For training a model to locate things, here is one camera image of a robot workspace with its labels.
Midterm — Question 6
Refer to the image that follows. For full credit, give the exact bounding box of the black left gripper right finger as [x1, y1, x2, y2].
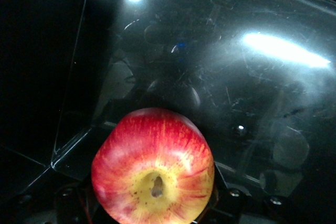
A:
[207, 182, 297, 224]

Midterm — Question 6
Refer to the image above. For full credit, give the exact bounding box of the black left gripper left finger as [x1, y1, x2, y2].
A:
[10, 182, 100, 224]

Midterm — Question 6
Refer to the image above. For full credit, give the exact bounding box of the red yellow apple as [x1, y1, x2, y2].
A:
[91, 107, 216, 224]

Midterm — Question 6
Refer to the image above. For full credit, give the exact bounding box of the black plastic box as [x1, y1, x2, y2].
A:
[0, 0, 336, 224]

